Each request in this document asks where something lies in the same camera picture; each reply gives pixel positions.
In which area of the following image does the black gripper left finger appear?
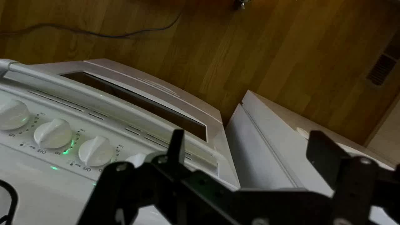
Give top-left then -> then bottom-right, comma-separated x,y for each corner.
77,129 -> 240,225

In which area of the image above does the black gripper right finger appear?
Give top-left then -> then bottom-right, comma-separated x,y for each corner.
307,130 -> 400,225

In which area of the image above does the white stove knob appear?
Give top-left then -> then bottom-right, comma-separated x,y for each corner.
124,150 -> 158,168
33,118 -> 74,151
78,135 -> 117,169
0,98 -> 32,133

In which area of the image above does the white gas stove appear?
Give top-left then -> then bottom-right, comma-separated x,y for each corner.
0,58 -> 242,225

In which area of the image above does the white oven door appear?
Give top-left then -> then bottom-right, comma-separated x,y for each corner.
29,58 -> 242,191

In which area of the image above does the white refrigerator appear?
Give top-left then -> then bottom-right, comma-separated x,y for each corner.
225,89 -> 400,225

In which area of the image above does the dark floor vent grille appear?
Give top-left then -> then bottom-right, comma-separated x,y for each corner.
365,39 -> 400,88

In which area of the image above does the silver oven door handle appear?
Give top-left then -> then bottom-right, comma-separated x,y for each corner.
0,58 -> 223,170

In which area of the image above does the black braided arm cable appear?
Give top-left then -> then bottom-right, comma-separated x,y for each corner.
0,179 -> 20,225

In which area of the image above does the black floor cable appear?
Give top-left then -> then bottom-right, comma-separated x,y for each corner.
0,10 -> 185,41

